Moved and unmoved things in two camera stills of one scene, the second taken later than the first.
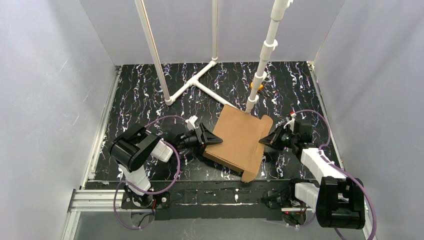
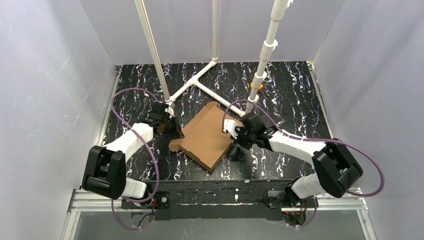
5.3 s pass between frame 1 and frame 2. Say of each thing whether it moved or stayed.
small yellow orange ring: stayed
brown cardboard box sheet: moved
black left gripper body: moved
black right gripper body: moved
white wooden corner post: stayed
